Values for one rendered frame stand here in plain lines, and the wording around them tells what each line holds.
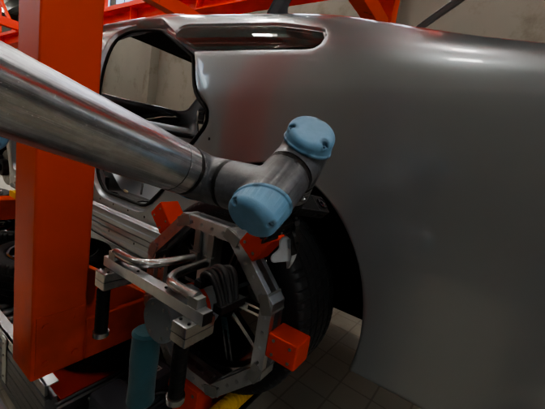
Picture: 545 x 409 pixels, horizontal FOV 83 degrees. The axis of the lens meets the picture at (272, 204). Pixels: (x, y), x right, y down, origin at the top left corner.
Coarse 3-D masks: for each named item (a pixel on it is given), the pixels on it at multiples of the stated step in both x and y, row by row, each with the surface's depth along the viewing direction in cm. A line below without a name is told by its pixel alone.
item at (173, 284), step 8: (208, 240) 91; (208, 248) 91; (208, 256) 91; (192, 264) 85; (200, 264) 87; (208, 264) 90; (176, 272) 79; (184, 272) 82; (168, 280) 75; (176, 280) 74; (176, 288) 72; (184, 288) 71; (192, 288) 71; (184, 296) 70; (192, 296) 69; (200, 296) 70; (192, 304) 69; (200, 304) 69
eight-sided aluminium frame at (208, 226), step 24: (192, 216) 95; (168, 240) 103; (240, 264) 85; (264, 264) 87; (264, 288) 81; (264, 312) 81; (264, 336) 82; (168, 360) 105; (192, 360) 105; (264, 360) 83; (216, 384) 93; (240, 384) 88
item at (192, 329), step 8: (176, 320) 69; (184, 320) 69; (176, 328) 68; (184, 328) 66; (192, 328) 67; (200, 328) 70; (208, 328) 72; (176, 336) 68; (184, 336) 66; (192, 336) 68; (200, 336) 70; (184, 344) 66; (192, 344) 69
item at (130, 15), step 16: (0, 0) 871; (192, 0) 408; (208, 0) 392; (224, 0) 378; (240, 0) 349; (256, 0) 341; (272, 0) 335; (304, 0) 324; (320, 0) 319; (0, 16) 682; (112, 16) 517; (128, 16) 491; (144, 16) 467; (0, 32) 905; (16, 32) 730
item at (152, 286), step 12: (108, 264) 88; (120, 264) 86; (132, 276) 82; (144, 276) 81; (144, 288) 79; (156, 288) 76; (168, 288) 76; (168, 300) 74; (180, 300) 71; (180, 312) 71; (192, 312) 69; (204, 312) 68; (204, 324) 68
